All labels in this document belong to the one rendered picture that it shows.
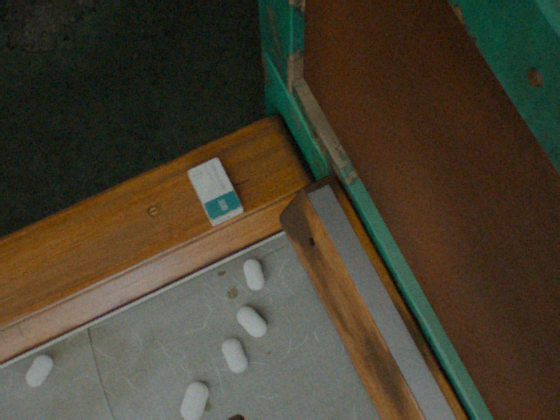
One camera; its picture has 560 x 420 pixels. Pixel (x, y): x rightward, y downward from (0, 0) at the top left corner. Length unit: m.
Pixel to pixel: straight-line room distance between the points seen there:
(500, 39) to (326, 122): 0.38
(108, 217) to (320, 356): 0.26
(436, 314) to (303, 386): 0.18
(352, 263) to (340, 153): 0.10
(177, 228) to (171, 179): 0.05
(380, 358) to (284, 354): 0.14
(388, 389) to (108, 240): 0.32
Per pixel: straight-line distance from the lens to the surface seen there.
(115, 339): 0.78
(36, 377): 0.78
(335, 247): 0.66
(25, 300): 0.79
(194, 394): 0.74
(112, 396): 0.78
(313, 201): 0.67
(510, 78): 0.32
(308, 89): 0.70
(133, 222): 0.78
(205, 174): 0.77
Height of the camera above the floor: 1.50
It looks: 73 degrees down
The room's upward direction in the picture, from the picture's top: 3 degrees counter-clockwise
